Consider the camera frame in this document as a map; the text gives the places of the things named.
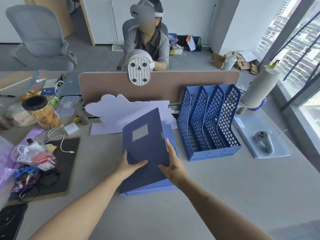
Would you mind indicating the blue mesh file rack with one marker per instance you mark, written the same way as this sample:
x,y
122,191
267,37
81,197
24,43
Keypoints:
x,y
208,122

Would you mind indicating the brown desk divider panel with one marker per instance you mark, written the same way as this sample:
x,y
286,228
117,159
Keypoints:
x,y
175,84

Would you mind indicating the black eyeglasses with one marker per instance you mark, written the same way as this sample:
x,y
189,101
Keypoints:
x,y
37,183

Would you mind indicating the light blue file folder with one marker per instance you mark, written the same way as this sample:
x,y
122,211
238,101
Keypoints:
x,y
172,144

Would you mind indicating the clear plastic lidded box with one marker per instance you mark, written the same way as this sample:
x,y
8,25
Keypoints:
x,y
67,107

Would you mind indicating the white desk fan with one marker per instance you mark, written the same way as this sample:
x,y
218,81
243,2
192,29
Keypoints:
x,y
139,69

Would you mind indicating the pile of cardboard pieces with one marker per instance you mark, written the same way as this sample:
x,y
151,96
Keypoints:
x,y
235,59

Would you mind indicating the grey laptop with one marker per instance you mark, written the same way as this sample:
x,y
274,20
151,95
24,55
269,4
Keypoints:
x,y
70,83

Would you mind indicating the black device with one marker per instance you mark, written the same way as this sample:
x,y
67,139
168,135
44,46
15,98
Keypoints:
x,y
11,221

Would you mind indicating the dark blue snack packet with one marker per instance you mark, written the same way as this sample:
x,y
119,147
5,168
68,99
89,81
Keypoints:
x,y
23,178

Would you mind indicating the grey headset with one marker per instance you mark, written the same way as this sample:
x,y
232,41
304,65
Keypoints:
x,y
143,9

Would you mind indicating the person's right hand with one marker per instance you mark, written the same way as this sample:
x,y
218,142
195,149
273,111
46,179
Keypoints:
x,y
174,167

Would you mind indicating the grey office chair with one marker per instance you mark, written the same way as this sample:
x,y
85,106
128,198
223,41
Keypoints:
x,y
130,26
41,34

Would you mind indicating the dark blue file folder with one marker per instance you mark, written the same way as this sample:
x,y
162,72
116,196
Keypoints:
x,y
145,149

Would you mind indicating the black bag with papers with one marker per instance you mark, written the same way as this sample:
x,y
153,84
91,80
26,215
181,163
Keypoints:
x,y
191,42

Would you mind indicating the person's right forearm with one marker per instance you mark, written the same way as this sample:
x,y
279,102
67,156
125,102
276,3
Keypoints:
x,y
220,212

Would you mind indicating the person's left forearm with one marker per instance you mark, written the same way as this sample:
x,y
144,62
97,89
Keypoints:
x,y
82,207

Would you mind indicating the person's left thumb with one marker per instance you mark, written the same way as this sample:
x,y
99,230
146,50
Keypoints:
x,y
139,164

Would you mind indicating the colourful items pile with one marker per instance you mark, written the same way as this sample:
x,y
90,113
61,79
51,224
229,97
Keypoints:
x,y
175,46

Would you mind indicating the cardboard tube roll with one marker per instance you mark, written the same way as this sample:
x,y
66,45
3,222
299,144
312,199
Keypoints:
x,y
260,88

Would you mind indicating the lilac cloud-shaped board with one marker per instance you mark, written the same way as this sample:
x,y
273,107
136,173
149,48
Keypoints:
x,y
117,113

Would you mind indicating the white power adapter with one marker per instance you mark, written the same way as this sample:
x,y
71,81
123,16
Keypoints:
x,y
70,128

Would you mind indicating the black mouse mat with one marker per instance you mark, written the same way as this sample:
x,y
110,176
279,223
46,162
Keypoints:
x,y
62,164

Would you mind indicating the person's left hand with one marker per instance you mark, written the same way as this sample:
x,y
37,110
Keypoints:
x,y
127,168

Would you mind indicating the grey hand controller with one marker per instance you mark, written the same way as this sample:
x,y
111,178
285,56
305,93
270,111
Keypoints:
x,y
263,141

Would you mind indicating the clear plastic bag of items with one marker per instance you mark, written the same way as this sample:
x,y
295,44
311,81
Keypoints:
x,y
33,153

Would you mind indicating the clear snack jar black lid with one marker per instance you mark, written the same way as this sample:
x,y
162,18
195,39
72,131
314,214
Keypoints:
x,y
42,111

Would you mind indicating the person's right thumb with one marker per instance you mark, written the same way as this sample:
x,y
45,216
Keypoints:
x,y
163,167

